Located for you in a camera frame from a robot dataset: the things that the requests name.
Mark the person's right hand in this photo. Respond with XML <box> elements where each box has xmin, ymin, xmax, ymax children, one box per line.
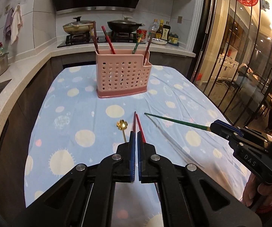
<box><xmin>242</xmin><ymin>176</ymin><xmax>272</xmax><ymax>210</ymax></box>

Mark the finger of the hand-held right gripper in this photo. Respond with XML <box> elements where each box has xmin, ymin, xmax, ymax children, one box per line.
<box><xmin>211</xmin><ymin>119</ymin><xmax>245</xmax><ymax>135</ymax></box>
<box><xmin>210</xmin><ymin>124</ymin><xmax>240</xmax><ymax>144</ymax></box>

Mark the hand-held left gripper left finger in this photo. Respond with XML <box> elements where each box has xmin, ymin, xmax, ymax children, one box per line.
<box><xmin>15</xmin><ymin>131</ymin><xmax>137</xmax><ymax>227</ymax></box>

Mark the pink perforated utensil holder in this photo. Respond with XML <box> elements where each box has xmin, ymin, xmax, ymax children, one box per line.
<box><xmin>96</xmin><ymin>51</ymin><xmax>153</xmax><ymax>98</ymax></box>

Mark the white hanging towel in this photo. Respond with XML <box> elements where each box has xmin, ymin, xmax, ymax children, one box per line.
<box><xmin>11</xmin><ymin>4</ymin><xmax>23</xmax><ymax>45</ymax></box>

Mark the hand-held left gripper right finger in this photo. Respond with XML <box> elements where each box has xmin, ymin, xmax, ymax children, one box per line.
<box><xmin>137</xmin><ymin>131</ymin><xmax>263</xmax><ymax>227</ymax></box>

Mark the yellow cap sauce bottle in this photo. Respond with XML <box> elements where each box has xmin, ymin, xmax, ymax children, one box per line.
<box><xmin>156</xmin><ymin>19</ymin><xmax>164</xmax><ymax>39</ymax></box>

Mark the green dish soap bottle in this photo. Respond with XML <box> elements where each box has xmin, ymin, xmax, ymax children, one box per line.
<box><xmin>0</xmin><ymin>42</ymin><xmax>9</xmax><ymax>56</ymax></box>

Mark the purple hanging towel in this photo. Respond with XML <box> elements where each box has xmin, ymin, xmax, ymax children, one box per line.
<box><xmin>4</xmin><ymin>8</ymin><xmax>14</xmax><ymax>42</ymax></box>

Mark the cream wok with lid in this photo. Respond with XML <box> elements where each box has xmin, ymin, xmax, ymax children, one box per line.
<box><xmin>63</xmin><ymin>16</ymin><xmax>94</xmax><ymax>35</ymax></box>

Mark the gold flower spoon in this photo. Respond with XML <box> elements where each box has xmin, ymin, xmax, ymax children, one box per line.
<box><xmin>116</xmin><ymin>119</ymin><xmax>129</xmax><ymax>143</ymax></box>

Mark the white plate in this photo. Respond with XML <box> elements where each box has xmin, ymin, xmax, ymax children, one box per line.
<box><xmin>148</xmin><ymin>38</ymin><xmax>168</xmax><ymax>45</ymax></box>

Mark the black wok with lid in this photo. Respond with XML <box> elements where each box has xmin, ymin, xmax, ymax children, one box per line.
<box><xmin>107</xmin><ymin>16</ymin><xmax>145</xmax><ymax>33</ymax></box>

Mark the dark brown chopstick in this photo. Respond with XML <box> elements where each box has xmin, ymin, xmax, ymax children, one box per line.
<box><xmin>94</xmin><ymin>24</ymin><xmax>100</xmax><ymax>54</ymax></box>
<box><xmin>92</xmin><ymin>21</ymin><xmax>98</xmax><ymax>54</ymax></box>

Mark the blue printed tablecloth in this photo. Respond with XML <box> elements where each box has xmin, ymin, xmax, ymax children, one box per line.
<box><xmin>24</xmin><ymin>65</ymin><xmax>257</xmax><ymax>227</ymax></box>

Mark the dark soy sauce bottle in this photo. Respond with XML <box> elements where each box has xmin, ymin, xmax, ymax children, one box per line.
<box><xmin>162</xmin><ymin>21</ymin><xmax>171</xmax><ymax>40</ymax></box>

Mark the green chopstick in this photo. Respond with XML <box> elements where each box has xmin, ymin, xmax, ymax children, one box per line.
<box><xmin>132</xmin><ymin>34</ymin><xmax>143</xmax><ymax>54</ymax></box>
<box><xmin>144</xmin><ymin>113</ymin><xmax>212</xmax><ymax>132</ymax></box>

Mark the person's right forearm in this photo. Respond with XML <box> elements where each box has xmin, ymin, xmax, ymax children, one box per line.
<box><xmin>254</xmin><ymin>191</ymin><xmax>272</xmax><ymax>216</ymax></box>

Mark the glass sliding door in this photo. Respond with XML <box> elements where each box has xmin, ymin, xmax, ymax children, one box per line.
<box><xmin>190</xmin><ymin>0</ymin><xmax>272</xmax><ymax>133</ymax></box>

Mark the black gas stove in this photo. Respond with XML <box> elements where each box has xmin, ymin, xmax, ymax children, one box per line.
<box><xmin>57</xmin><ymin>33</ymin><xmax>150</xmax><ymax>48</ymax></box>

